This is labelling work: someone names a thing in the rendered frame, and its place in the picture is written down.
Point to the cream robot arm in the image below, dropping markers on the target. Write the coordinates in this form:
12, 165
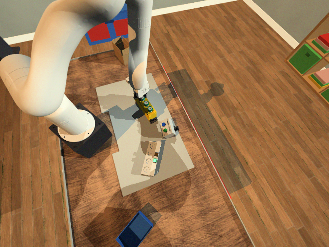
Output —
37, 83

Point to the yellow tube rack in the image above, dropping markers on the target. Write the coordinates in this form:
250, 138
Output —
149, 115

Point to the blue open tray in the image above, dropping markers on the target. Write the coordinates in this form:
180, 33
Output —
135, 231

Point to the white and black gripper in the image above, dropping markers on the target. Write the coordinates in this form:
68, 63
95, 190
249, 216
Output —
142, 92

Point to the beige flat mat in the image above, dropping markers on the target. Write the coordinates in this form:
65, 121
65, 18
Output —
133, 131

